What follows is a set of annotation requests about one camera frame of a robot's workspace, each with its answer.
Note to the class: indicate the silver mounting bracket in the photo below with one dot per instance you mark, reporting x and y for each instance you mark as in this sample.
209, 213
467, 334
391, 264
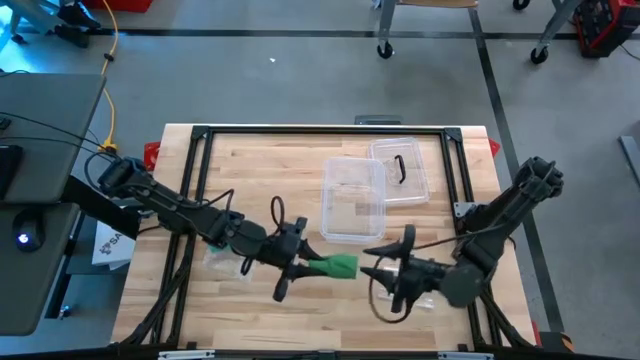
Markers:
462, 207

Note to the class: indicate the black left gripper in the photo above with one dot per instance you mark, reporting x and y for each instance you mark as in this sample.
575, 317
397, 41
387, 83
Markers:
282, 247

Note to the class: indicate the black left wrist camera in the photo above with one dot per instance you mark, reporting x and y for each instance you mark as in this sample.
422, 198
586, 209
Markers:
299, 225

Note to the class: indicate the black caster wheel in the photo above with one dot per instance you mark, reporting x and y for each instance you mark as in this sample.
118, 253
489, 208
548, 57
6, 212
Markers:
521, 4

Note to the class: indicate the dark grey block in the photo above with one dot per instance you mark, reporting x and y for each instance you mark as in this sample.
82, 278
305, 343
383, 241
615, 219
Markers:
377, 120

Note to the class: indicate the flat clear plastic bag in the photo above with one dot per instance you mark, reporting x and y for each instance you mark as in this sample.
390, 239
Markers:
425, 301

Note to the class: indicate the clear plastic bag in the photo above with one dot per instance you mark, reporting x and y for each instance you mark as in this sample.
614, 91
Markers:
222, 265
425, 301

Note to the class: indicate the person's foot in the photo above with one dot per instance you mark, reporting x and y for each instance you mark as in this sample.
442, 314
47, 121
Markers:
72, 36
80, 15

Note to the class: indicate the grey cart leg with caster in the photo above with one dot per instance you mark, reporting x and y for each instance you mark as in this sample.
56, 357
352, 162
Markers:
385, 25

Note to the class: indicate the black and orange box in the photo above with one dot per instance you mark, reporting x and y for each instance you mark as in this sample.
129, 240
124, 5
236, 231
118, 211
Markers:
555, 342

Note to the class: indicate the grey chair base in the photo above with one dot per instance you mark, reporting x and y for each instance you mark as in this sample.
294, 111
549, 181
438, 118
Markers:
30, 10

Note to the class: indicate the clear plastic lidded container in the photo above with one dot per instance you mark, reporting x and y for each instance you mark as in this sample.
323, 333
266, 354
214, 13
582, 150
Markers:
352, 200

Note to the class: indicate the grey desk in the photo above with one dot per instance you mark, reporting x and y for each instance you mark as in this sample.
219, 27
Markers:
45, 150

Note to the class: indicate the red crate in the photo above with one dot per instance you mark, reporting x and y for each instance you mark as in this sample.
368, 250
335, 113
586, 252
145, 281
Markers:
117, 4

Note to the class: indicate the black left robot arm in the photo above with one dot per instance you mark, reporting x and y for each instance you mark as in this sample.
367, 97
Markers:
175, 210

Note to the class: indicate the grey metal bar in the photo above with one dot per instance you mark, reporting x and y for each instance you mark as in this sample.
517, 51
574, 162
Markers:
631, 160

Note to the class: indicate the black diagonal beam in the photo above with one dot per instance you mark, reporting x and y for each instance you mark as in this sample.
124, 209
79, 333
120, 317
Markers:
100, 205

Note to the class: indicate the red and black toolbox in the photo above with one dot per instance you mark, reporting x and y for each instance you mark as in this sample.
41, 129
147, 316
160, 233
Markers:
607, 25

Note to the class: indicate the black keyboard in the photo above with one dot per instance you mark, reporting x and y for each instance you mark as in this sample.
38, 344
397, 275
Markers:
7, 170

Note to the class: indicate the white printed paper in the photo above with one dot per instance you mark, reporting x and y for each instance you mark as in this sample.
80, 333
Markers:
112, 247

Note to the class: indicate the black computer mouse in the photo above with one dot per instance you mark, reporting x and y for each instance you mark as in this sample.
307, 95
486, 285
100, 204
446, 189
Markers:
27, 232

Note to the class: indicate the white metal bracket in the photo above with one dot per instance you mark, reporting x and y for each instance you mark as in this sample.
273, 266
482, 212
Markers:
465, 356
185, 355

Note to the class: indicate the light green elastic bandage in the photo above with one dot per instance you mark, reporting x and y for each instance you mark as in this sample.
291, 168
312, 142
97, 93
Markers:
340, 266

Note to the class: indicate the grey table leg with caster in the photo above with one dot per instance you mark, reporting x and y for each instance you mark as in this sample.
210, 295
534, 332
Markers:
555, 30

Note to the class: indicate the red clamp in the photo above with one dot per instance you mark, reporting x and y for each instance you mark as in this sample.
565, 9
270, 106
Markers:
151, 156
494, 148

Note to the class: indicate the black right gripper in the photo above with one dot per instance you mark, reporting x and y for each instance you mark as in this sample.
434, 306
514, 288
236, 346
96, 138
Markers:
420, 280

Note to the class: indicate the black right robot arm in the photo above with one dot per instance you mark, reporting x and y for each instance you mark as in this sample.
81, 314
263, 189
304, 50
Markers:
505, 215

